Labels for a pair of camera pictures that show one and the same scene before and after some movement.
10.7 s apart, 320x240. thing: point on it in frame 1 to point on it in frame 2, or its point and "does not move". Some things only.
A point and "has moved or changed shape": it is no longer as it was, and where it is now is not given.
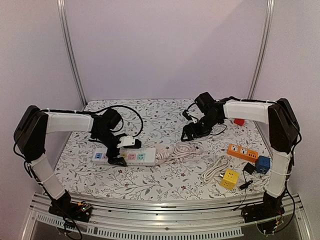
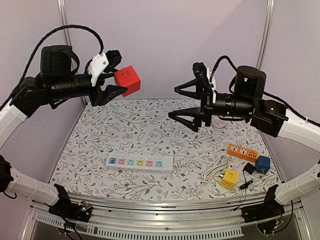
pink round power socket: [162, 153] has moved or changed shape
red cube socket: [239, 121] to [128, 77]
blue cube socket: [262, 164] does not move
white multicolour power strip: [132, 156] to [145, 162]
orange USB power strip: [242, 152] does not move
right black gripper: [194, 128] to [204, 100]
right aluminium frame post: [263, 56] does not move
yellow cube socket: [230, 179] does not move
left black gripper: [115, 161] to [105, 96]
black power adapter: [249, 168] does not move
